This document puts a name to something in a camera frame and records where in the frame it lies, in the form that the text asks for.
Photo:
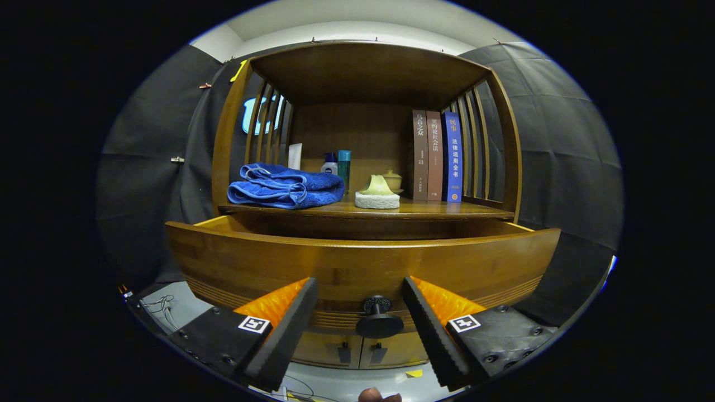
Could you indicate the white bottle with blue cap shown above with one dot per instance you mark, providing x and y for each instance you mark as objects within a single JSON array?
[{"x": 329, "y": 166}]

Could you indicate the wooden cabinet door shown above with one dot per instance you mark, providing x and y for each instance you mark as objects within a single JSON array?
[
  {"x": 399, "y": 353},
  {"x": 324, "y": 352}
]

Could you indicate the folded blue towel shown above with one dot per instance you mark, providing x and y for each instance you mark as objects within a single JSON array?
[{"x": 290, "y": 187}]

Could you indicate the teal bottle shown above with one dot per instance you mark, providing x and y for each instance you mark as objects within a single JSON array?
[{"x": 344, "y": 167}]

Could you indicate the green scrub brush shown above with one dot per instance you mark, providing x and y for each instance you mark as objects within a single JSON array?
[{"x": 377, "y": 195}]

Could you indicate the beige lidded teacup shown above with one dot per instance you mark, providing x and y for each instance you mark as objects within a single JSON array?
[{"x": 394, "y": 180}]

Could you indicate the dark brown book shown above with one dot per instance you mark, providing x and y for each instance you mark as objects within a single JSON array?
[{"x": 420, "y": 156}]

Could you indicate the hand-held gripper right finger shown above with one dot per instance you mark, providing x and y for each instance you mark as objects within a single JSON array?
[{"x": 430, "y": 335}]

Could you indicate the wooden cabinet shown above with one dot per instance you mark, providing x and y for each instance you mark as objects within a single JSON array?
[{"x": 363, "y": 128}]

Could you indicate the blue book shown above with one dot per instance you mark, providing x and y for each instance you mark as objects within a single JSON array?
[{"x": 453, "y": 156}]

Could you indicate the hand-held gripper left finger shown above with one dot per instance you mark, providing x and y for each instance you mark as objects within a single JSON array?
[{"x": 290, "y": 329}]

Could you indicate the wooden drawer with black knob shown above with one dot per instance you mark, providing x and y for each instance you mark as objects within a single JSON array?
[{"x": 346, "y": 262}]

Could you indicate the wooden countertop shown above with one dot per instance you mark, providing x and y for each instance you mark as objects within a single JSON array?
[{"x": 435, "y": 208}]

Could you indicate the reddish brown book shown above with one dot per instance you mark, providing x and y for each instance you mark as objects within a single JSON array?
[{"x": 434, "y": 156}]

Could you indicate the yellow tape piece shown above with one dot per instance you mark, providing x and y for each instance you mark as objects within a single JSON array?
[{"x": 414, "y": 373}]

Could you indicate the white tube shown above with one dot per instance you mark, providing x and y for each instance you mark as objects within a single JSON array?
[{"x": 295, "y": 156}]

